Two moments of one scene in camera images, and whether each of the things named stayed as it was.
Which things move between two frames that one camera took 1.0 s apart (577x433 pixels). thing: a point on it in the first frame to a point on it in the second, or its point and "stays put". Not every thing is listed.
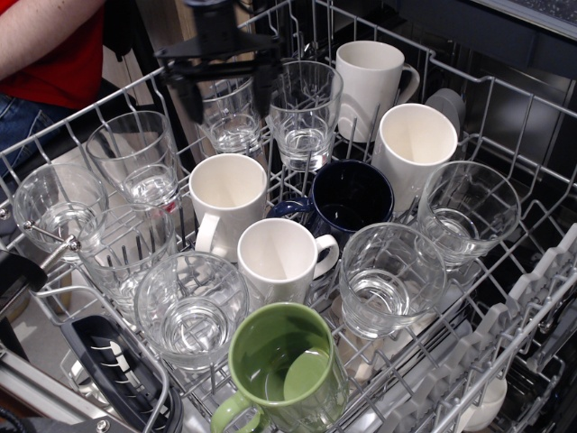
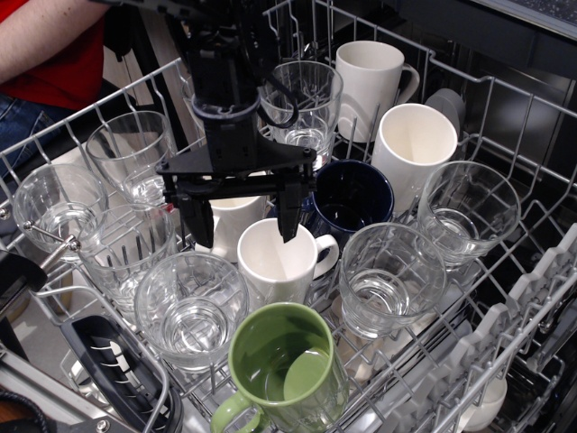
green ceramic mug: [282, 367] stays put
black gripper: [219, 50] to [237, 161]
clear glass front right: [389, 273] stays put
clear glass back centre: [304, 119] stays put
